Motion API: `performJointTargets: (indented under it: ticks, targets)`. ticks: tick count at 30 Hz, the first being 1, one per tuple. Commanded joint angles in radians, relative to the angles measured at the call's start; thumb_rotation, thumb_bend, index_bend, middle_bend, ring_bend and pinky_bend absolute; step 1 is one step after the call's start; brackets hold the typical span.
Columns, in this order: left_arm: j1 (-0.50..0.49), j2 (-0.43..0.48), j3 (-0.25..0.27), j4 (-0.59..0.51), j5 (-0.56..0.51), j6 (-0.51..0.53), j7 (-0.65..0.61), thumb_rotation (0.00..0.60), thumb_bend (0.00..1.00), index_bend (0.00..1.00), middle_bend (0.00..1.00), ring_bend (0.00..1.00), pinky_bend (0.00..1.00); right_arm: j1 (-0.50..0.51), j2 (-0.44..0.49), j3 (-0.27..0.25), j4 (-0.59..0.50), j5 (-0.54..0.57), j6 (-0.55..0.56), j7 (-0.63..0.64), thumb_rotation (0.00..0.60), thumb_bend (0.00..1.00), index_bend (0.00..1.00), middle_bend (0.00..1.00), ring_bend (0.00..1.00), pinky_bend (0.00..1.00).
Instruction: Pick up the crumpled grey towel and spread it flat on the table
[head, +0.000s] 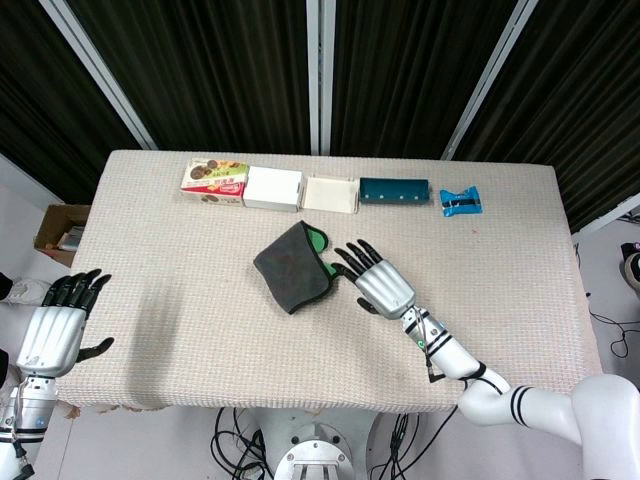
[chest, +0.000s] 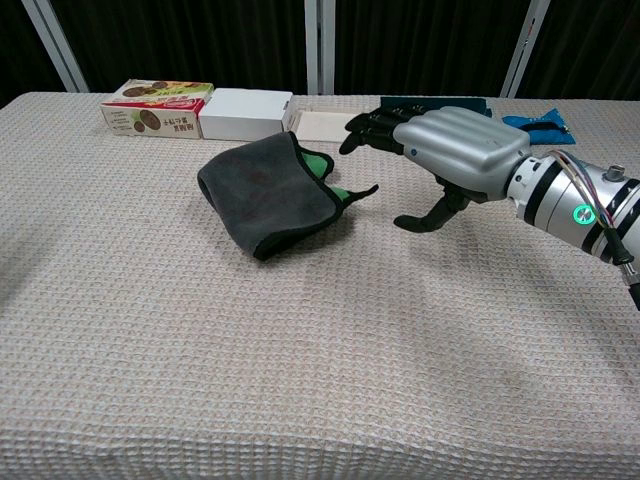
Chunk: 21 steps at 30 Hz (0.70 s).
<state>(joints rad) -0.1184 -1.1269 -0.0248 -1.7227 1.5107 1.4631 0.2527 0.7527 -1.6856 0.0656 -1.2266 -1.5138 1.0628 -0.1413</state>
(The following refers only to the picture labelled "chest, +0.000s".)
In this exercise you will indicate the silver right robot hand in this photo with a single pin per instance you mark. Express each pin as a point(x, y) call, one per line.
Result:
point(465, 145)

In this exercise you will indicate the green bag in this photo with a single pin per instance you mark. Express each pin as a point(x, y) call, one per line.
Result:
point(260, 190)

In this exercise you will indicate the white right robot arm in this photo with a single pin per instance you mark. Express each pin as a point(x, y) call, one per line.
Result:
point(555, 195)

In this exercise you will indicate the dark teal rectangular box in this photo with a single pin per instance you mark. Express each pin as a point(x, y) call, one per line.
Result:
point(450, 102)

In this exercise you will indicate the blue snack packet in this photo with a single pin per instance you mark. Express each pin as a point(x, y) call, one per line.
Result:
point(545, 125)

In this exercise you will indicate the shallow beige open tray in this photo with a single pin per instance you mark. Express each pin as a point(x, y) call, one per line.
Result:
point(320, 125)

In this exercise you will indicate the plain white cardboard box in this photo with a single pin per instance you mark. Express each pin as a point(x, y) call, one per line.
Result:
point(242, 115)

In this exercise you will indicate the beige waffle tablecloth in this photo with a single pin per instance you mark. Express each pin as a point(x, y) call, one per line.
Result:
point(300, 350)

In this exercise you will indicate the black pleated curtain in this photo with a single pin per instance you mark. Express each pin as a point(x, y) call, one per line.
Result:
point(200, 40)

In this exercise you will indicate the cookie box with red band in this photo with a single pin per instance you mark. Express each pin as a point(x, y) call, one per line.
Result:
point(150, 107)

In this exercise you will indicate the slanted white frame post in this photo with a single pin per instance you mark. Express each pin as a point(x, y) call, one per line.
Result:
point(525, 47)
point(55, 47)

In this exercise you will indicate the upright white frame post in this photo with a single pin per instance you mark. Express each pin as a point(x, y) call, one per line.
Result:
point(319, 47)

